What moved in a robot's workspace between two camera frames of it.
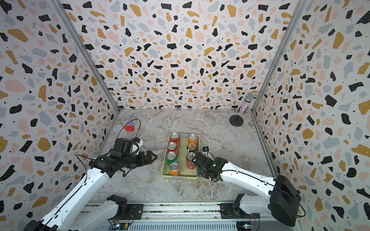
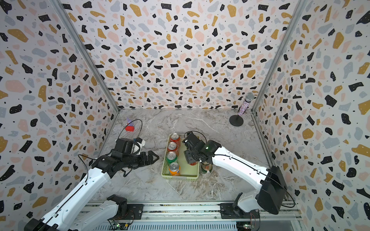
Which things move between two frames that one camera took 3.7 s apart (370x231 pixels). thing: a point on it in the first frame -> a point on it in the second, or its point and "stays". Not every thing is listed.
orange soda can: [174, 169] stays
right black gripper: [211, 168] -> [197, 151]
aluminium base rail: [189, 217] stays
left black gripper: [149, 160] stays
